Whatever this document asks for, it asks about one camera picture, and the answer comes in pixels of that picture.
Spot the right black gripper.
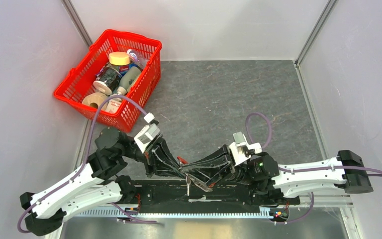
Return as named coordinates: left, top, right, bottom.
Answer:
left=180, top=144, right=254, bottom=187

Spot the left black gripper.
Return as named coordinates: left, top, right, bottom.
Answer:
left=122, top=133, right=190, bottom=178

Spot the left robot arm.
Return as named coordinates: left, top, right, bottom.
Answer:
left=19, top=124, right=181, bottom=236

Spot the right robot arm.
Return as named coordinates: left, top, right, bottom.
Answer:
left=179, top=143, right=373, bottom=204

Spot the white red small bottle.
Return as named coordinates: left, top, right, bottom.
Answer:
left=105, top=98, right=122, bottom=114

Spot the grey green bottle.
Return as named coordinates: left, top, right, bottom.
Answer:
left=114, top=66, right=141, bottom=95

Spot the tape roll beige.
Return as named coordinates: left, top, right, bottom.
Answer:
left=82, top=92, right=108, bottom=109

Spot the dark jar with beige lid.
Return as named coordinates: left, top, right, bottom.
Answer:
left=93, top=64, right=121, bottom=95

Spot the red plastic basket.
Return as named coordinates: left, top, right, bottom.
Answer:
left=53, top=29, right=162, bottom=132

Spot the jar with yellow lid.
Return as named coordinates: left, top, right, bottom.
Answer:
left=108, top=51, right=131, bottom=66

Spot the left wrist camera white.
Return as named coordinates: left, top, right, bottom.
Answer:
left=134, top=113, right=160, bottom=153

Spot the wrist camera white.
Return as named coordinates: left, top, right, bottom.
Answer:
left=134, top=113, right=160, bottom=153
left=229, top=132, right=262, bottom=166

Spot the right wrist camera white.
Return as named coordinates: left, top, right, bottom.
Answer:
left=229, top=132, right=262, bottom=166

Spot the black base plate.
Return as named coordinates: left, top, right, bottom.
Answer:
left=131, top=180, right=300, bottom=214

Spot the slotted aluminium rail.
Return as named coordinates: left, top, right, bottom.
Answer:
left=82, top=205, right=289, bottom=219

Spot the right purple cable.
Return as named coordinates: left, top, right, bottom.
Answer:
left=245, top=112, right=382, bottom=225

